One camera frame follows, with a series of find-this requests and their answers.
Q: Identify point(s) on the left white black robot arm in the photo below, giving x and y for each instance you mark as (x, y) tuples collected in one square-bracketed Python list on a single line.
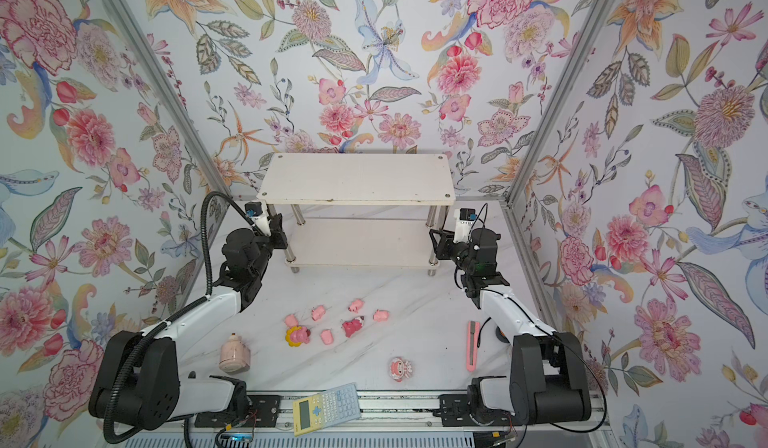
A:
[(139, 383)]

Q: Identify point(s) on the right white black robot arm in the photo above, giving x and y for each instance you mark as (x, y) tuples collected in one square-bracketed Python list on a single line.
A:
[(547, 381)]

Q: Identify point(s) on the dark pink strawberry bear toy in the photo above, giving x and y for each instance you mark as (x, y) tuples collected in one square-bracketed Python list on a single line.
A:
[(352, 326)]

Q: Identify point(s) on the yellow blue calculator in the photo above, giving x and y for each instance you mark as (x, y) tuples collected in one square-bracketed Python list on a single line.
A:
[(326, 409)]

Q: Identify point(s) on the pink white round figurine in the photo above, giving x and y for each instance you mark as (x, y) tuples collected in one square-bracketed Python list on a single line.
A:
[(400, 369)]

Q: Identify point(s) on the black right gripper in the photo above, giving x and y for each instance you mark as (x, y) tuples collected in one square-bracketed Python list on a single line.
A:
[(444, 250)]

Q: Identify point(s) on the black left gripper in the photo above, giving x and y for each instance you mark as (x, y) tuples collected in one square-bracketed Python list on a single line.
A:
[(278, 237)]

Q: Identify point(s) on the black orange tape measure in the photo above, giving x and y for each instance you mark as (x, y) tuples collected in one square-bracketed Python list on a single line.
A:
[(499, 334)]

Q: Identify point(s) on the pink bear with yellow flower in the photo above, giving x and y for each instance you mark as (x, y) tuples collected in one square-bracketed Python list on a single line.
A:
[(297, 336)]

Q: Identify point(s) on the pink pig toy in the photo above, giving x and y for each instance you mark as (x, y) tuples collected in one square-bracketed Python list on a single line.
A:
[(356, 305), (318, 313), (291, 321), (381, 316), (327, 337)]

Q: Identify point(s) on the pink utility knife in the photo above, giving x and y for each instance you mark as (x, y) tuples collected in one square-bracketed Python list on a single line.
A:
[(472, 345)]

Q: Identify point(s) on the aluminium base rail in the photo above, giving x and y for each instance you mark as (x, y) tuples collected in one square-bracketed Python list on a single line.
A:
[(397, 411)]

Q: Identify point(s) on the white two-tier shelf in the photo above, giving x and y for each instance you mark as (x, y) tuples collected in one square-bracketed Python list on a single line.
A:
[(367, 180)]

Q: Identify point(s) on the pink ceramic jar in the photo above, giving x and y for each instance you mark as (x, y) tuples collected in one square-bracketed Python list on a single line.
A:
[(235, 355)]

